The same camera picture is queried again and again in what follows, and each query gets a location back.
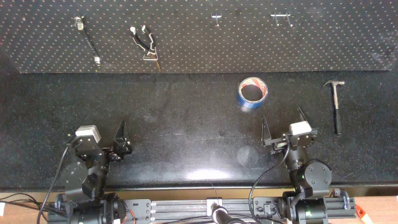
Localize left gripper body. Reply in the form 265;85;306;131
68;135;134;162

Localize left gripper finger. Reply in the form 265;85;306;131
113;120;132;147

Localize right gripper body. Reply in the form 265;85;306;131
261;127;319;156

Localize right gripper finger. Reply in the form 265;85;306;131
260;115;272;147
297;106;313;128

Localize roll of blue tape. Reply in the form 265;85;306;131
238;77;269;110

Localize hammer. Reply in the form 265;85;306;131
323;79;346;136

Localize black and white pliers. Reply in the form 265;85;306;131
129;25;162;72

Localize wrench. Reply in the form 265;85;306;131
73;17;103;66

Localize black pegboard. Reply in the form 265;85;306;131
0;0;398;74

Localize orange and white object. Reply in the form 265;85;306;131
355;204;374;224

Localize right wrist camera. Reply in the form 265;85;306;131
289;121;313;137

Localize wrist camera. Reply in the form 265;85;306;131
289;121;313;137
75;124;103;143

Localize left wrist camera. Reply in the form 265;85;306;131
75;124;103;143

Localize black cable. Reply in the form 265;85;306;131
36;144;71;224
248;144;290;224

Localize thin black wire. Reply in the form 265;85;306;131
0;192;48;215

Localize mounting rail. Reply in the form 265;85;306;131
46;192;357;224

